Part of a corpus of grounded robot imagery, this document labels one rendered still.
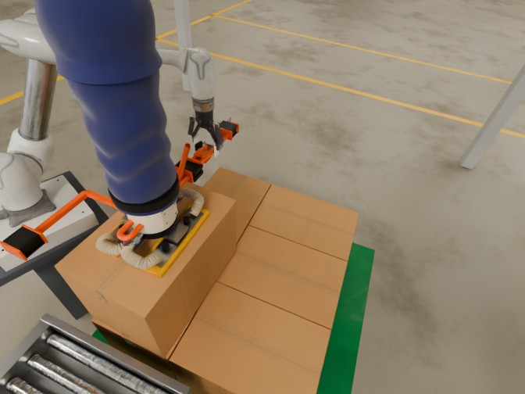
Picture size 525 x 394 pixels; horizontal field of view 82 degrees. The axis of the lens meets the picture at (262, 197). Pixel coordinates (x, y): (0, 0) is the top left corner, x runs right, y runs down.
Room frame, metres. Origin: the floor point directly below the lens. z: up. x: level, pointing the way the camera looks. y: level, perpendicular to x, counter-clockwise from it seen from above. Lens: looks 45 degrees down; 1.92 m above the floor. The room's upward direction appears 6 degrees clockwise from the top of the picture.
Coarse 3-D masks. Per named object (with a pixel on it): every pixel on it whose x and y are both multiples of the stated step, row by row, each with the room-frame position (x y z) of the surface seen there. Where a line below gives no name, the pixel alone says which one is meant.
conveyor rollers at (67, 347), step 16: (64, 352) 0.38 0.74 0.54; (80, 352) 0.38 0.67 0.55; (32, 368) 0.31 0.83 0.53; (48, 368) 0.31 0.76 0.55; (64, 368) 0.32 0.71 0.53; (96, 368) 0.33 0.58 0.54; (112, 368) 0.33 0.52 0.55; (16, 384) 0.25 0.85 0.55; (64, 384) 0.27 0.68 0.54; (80, 384) 0.27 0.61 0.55; (128, 384) 0.29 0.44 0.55; (144, 384) 0.29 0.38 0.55
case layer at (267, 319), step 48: (240, 192) 1.41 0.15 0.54; (288, 192) 1.45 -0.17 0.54; (240, 240) 1.03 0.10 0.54; (288, 240) 1.06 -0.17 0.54; (336, 240) 1.10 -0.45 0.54; (240, 288) 0.73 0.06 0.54; (288, 288) 0.76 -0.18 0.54; (336, 288) 0.79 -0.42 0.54; (192, 336) 0.49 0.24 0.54; (240, 336) 0.51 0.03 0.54; (288, 336) 0.53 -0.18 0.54; (192, 384) 0.36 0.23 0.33; (240, 384) 0.33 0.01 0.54; (288, 384) 0.34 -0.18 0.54
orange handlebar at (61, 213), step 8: (224, 136) 1.23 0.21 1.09; (200, 152) 1.07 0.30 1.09; (208, 152) 1.08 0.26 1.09; (200, 160) 1.02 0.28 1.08; (208, 160) 1.06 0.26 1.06; (184, 176) 0.92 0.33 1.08; (80, 192) 0.76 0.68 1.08; (88, 192) 0.77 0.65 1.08; (96, 192) 0.77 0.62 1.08; (72, 200) 0.72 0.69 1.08; (80, 200) 0.74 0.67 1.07; (104, 200) 0.74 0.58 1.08; (64, 208) 0.68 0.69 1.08; (72, 208) 0.70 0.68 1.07; (56, 216) 0.64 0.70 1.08; (40, 224) 0.60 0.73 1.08; (48, 224) 0.61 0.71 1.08; (128, 224) 0.64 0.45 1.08; (120, 232) 0.60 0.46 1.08; (136, 232) 0.61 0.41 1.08; (128, 240) 0.58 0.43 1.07
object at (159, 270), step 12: (180, 216) 0.80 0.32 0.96; (192, 216) 0.81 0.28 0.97; (204, 216) 0.82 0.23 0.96; (192, 228) 0.74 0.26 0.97; (168, 240) 0.67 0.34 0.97; (180, 240) 0.68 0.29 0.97; (156, 252) 0.62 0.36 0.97; (168, 252) 0.62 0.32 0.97; (180, 252) 0.64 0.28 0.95; (156, 264) 0.57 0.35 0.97; (168, 264) 0.57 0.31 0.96
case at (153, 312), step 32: (224, 224) 0.84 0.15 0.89; (96, 256) 0.59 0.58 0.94; (192, 256) 0.63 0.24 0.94; (224, 256) 0.84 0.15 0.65; (96, 288) 0.47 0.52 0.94; (128, 288) 0.48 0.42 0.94; (160, 288) 0.49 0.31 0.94; (192, 288) 0.60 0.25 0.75; (128, 320) 0.42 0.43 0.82; (160, 320) 0.43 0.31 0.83; (160, 352) 0.39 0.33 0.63
